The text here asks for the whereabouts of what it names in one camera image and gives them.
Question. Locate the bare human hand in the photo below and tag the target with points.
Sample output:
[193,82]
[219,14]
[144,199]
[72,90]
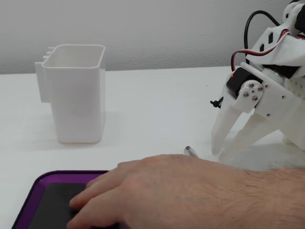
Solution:
[166,190]

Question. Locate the hairy human forearm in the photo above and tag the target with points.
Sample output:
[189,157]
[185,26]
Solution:
[276,198]

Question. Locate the clear ballpoint pen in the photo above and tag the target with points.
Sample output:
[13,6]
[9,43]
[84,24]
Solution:
[189,151]

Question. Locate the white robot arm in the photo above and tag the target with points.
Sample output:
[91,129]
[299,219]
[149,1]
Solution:
[286,47]

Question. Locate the white plastic cup container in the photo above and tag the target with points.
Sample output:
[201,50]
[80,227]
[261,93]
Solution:
[76,100]

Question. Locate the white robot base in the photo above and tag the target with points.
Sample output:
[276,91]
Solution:
[297,124]

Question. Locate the black zip tie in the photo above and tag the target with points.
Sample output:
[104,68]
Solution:
[215,103]

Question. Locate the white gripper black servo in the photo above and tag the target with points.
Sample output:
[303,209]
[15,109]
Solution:
[274,95]

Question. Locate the black foam pad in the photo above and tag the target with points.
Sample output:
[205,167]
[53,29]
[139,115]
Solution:
[52,205]

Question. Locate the purple tray with black mat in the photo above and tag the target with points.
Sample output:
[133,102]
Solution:
[38,186]

